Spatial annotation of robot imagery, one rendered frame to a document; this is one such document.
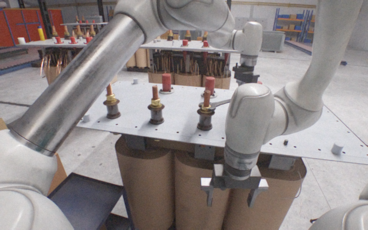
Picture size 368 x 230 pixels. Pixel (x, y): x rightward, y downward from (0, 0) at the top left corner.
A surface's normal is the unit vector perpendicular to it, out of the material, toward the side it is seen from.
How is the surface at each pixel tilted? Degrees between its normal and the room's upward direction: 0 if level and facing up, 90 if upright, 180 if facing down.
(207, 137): 0
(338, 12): 132
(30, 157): 59
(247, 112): 79
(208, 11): 112
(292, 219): 0
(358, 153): 0
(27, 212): 51
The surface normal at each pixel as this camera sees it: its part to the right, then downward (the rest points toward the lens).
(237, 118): -0.76, 0.19
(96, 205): 0.02, -0.88
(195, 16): 0.25, 0.92
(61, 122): 0.79, 0.23
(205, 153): -0.20, 0.46
